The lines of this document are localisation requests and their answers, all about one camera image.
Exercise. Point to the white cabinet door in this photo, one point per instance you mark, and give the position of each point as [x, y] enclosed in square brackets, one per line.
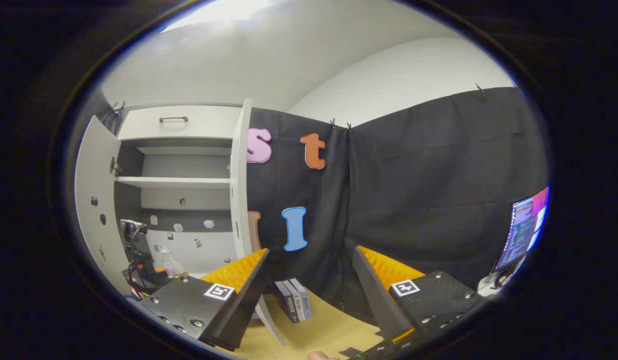
[96, 175]
[239, 175]

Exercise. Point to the metal door hinge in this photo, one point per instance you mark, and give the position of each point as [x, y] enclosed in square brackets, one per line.
[115, 165]

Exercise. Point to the dark blue box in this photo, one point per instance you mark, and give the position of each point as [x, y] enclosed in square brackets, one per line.
[287, 305]

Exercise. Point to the blue grey box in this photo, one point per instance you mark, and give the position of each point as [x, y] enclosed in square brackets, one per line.
[304, 297]

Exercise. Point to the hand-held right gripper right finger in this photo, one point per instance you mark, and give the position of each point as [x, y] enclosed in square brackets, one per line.
[374, 295]

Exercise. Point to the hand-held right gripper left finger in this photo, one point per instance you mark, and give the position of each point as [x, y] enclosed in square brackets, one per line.
[249, 290]

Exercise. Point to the black backdrop cloth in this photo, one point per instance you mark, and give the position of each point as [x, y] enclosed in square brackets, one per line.
[414, 200]

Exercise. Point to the white cabinet shelf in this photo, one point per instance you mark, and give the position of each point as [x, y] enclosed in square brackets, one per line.
[179, 182]

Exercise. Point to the clear plastic bottle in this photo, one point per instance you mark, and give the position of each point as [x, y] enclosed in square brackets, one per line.
[171, 265]

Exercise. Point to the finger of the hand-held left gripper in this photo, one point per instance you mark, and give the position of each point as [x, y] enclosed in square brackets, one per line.
[160, 271]

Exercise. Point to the white cabinet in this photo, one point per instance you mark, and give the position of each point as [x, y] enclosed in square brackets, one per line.
[129, 165]

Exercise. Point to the white cabinet drawer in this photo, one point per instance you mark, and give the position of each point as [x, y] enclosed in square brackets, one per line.
[209, 122]

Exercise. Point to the white monitor stand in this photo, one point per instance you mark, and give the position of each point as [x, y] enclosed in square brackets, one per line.
[491, 282]

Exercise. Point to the computer monitor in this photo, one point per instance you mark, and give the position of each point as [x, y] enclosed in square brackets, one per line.
[524, 225]

